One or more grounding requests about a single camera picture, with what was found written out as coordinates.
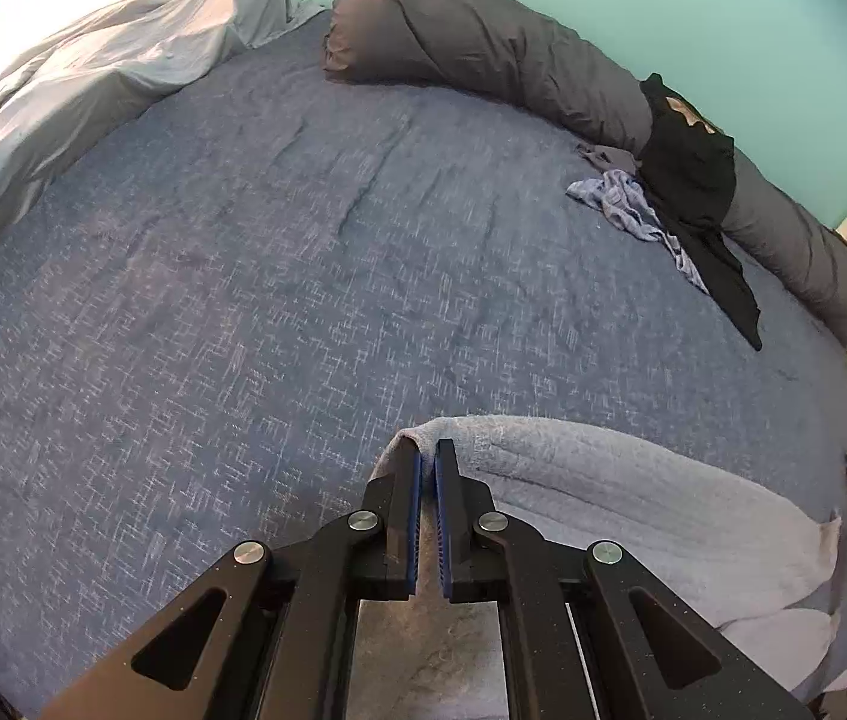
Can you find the light blue striped garment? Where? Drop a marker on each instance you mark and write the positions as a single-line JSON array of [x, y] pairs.
[[618, 202]]

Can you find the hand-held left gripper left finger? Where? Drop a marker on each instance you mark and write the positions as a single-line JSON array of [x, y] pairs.
[[414, 510]]

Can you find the dark grey rolled duvet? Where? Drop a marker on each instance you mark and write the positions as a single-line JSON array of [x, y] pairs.
[[483, 45]]

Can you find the light blue blanket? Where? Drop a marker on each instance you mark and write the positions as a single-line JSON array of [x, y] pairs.
[[93, 75]]

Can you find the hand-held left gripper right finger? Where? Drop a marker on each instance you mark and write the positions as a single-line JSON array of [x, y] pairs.
[[442, 532]]

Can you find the grey knit sweater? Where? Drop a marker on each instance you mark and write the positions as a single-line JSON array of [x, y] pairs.
[[618, 495]]

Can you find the black printed garment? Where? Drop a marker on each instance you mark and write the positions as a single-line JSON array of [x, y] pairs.
[[693, 187]]

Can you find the blue bed sheet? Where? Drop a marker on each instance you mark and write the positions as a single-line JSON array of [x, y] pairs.
[[206, 315]]

